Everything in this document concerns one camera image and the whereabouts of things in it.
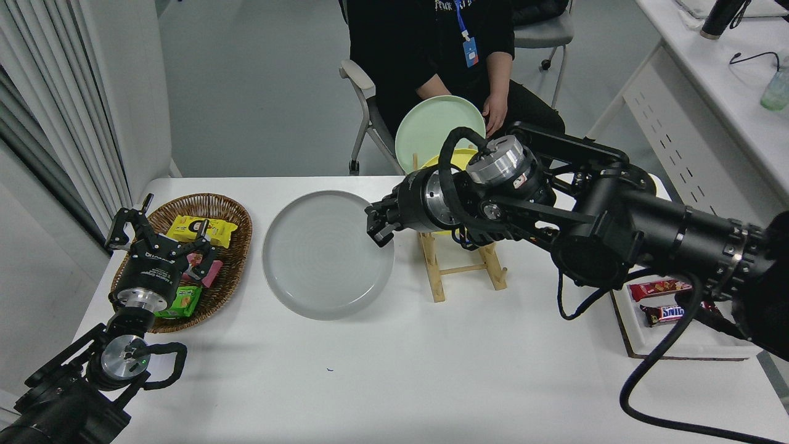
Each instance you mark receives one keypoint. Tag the red snack bar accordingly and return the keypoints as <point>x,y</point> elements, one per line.
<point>653,290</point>

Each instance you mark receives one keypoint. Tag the pale green plate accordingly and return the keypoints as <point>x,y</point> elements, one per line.
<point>425,129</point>

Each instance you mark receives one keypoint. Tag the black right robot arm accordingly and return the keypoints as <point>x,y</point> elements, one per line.
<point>647,228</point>

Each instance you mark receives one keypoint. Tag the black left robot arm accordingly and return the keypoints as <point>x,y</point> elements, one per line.
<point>61,401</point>

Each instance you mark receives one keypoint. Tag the grey plate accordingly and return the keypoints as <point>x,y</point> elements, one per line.
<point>320,259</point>

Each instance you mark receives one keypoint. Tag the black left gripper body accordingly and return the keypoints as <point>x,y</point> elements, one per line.
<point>148,274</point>

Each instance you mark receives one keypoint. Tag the pink snack pack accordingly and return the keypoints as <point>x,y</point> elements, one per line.
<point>214,271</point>

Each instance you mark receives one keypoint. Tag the yellow plate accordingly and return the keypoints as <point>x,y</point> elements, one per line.
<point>463,159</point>

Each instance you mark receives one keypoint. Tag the person's left hand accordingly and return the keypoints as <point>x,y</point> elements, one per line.
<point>495,114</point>

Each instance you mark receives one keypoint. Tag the yellow snack pack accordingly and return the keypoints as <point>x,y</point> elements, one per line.
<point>182,229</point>

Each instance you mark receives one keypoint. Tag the person's left forearm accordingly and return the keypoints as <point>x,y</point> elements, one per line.
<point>500,74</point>

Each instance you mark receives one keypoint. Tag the brown Snickers bar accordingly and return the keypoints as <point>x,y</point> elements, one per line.
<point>662,314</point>

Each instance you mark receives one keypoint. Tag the wooden plate rack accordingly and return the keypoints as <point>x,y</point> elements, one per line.
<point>434,277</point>

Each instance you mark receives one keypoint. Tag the translucent green bottle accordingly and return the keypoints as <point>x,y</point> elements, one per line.
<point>775,92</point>

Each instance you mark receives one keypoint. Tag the person's right forearm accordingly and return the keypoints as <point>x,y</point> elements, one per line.
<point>434,87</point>

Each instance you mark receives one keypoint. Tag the brown wicker basket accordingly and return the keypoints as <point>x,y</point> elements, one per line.
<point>237,259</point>

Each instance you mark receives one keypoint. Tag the grey chair with armrest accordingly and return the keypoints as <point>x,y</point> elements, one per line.
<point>357,77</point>

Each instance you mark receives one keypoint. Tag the black bottle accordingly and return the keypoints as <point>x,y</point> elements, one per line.
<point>718,18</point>

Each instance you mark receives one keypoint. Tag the person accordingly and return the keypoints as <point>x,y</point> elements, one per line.
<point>400,49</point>

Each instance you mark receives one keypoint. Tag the green snack pack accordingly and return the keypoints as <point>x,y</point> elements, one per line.
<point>185,302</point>

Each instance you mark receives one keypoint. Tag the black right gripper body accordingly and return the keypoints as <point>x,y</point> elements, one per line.
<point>414,200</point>

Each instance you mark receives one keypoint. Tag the grey wheeled chair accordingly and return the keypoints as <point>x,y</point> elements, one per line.
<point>542,34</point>

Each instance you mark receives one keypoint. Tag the pale grey curtain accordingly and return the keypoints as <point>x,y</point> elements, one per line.
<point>37,92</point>

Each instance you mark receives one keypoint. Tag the white side desk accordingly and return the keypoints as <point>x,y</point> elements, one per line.
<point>727,86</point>

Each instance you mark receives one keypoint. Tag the white foam tray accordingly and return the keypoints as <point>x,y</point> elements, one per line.
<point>624,311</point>

